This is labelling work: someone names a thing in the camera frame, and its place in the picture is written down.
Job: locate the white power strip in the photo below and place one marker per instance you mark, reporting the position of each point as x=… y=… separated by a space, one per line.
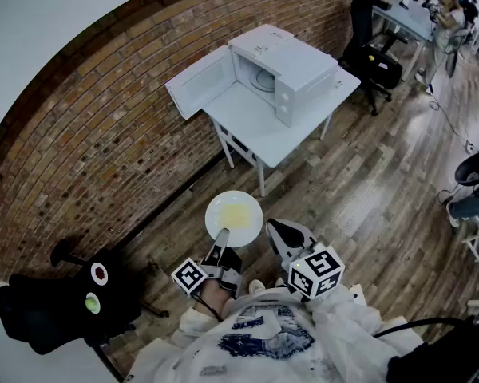
x=471 y=147

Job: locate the person's right shoe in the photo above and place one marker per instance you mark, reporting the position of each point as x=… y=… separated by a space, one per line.
x=281 y=282

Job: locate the black office chair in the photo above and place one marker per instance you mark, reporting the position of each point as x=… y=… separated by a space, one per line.
x=377 y=66

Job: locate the black round bucket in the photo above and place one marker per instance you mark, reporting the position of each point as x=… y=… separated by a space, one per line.
x=475 y=170

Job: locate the black camera rig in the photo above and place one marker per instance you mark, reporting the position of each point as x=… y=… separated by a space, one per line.
x=56 y=313

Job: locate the white round plate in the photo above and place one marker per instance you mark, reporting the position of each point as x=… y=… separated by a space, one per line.
x=248 y=230

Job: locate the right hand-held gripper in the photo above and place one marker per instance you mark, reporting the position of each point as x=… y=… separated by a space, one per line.
x=315 y=271

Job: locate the person's left forearm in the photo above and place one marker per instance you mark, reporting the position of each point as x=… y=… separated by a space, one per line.
x=213 y=297

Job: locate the person's right forearm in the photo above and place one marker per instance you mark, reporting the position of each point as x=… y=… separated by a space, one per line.
x=335 y=305

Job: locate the person's shoe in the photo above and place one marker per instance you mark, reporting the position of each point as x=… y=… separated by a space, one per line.
x=281 y=282
x=256 y=286

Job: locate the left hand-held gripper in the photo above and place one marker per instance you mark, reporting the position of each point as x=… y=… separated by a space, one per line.
x=187 y=277

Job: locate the white microwave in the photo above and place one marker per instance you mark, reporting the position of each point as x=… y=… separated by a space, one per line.
x=303 y=66

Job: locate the person's left shoe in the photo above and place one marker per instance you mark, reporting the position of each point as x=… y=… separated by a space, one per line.
x=256 y=286

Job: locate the person's white printed shirt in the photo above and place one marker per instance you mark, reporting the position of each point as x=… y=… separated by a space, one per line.
x=263 y=357

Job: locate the black bag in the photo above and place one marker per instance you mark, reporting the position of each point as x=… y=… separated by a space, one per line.
x=443 y=361

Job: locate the white desk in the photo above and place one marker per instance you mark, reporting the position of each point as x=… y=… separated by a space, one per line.
x=407 y=18

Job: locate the black wristband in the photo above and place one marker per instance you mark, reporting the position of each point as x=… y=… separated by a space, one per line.
x=212 y=312

